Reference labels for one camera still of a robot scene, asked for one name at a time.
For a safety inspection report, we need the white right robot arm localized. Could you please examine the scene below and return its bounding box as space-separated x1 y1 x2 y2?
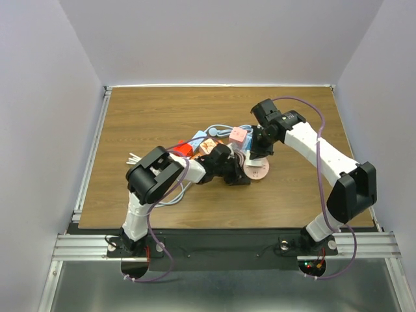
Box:
250 109 377 254

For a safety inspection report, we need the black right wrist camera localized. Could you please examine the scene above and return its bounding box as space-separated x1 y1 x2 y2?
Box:
250 98 281 127

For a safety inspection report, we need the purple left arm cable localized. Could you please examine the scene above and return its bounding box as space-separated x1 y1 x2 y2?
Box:
123 138 209 283

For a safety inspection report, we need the light blue round power strip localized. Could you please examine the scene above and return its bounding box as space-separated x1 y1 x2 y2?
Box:
156 124 252 207

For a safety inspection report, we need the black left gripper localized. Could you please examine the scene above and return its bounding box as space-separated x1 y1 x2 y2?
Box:
214 156 249 186

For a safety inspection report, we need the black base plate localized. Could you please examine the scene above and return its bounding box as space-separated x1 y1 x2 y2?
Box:
107 228 338 271

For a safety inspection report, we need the light blue flat adapter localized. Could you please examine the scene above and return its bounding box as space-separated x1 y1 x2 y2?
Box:
188 131 207 152

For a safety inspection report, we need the blue socket adapter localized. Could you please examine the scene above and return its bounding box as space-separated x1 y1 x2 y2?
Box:
241 135 252 151

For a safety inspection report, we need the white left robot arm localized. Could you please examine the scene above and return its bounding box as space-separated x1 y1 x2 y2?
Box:
120 144 251 256

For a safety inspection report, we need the white cube socket adapter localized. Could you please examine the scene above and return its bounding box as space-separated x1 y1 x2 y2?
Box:
246 158 264 168

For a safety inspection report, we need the pink cube socket adapter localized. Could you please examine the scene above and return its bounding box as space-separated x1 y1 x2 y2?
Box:
229 127 248 147

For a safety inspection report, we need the red cube adapter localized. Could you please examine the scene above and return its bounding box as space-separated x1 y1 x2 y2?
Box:
172 140 194 157

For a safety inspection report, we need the pink round power strip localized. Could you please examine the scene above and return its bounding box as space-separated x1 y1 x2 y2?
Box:
235 150 270 180

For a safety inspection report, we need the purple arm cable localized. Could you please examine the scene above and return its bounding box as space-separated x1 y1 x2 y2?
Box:
123 138 209 283
271 96 358 281

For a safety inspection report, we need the pink patterned cube adapter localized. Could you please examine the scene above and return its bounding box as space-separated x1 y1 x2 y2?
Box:
198 138 223 155

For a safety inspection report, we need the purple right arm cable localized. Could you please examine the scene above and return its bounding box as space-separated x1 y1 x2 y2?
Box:
271 96 358 281

